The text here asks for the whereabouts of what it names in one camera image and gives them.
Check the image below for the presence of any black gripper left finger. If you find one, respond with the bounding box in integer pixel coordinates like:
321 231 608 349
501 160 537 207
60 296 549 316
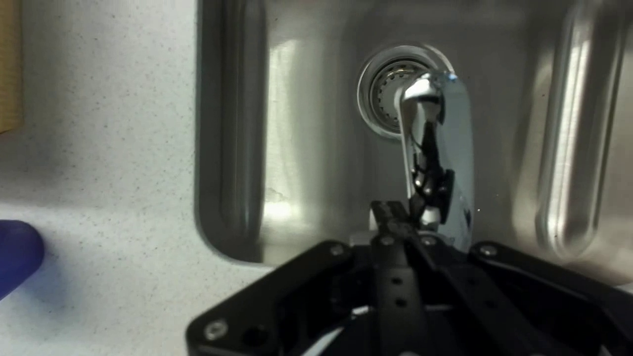
185 199 424 356

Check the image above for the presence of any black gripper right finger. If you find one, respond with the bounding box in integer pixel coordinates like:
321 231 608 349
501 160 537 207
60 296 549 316
408 225 633 356

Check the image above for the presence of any chrome tap nozzle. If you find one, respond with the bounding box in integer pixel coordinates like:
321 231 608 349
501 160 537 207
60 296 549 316
393 69 480 254

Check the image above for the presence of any stainless steel sink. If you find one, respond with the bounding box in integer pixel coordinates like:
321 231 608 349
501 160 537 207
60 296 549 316
193 0 633 286

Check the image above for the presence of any metal sink drain strainer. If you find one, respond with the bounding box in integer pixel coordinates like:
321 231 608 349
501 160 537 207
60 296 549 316
355 41 460 142

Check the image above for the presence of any blue plastic cup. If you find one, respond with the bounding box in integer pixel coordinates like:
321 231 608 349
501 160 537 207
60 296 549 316
0 219 48 302

